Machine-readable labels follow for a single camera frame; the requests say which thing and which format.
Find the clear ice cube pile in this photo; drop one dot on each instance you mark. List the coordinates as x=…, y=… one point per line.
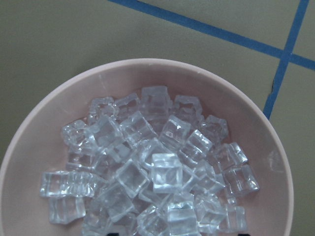
x=149, y=165

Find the pink bowl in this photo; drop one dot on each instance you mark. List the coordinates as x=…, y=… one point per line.
x=37, y=145

